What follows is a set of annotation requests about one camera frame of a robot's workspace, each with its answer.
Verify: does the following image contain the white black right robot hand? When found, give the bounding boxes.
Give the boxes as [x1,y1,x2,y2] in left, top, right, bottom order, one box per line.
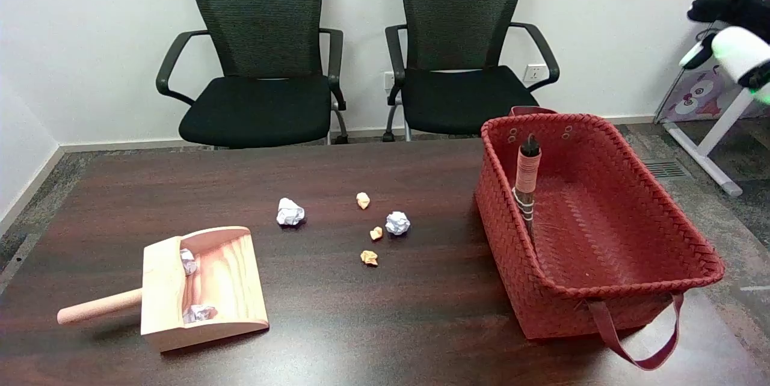
[680,0,770,70]

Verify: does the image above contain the small broom with orange handle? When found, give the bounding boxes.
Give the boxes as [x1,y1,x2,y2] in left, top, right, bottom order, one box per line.
[512,133,543,244]

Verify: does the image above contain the white pink children's desk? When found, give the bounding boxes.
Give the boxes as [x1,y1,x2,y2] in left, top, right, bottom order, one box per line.
[654,0,770,198]

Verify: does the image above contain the floor vent grille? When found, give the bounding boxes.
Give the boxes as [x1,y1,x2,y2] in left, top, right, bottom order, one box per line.
[641,159,691,180]

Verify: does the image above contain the red woven basket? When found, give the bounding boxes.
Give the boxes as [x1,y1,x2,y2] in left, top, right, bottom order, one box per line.
[474,106,726,372]

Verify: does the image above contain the black mesh office chair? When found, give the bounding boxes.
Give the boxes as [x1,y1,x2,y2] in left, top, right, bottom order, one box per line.
[156,0,350,150]
[384,0,561,143]

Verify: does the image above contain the wooden dustpan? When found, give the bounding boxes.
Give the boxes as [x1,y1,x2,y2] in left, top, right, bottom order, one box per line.
[57,226,270,353]

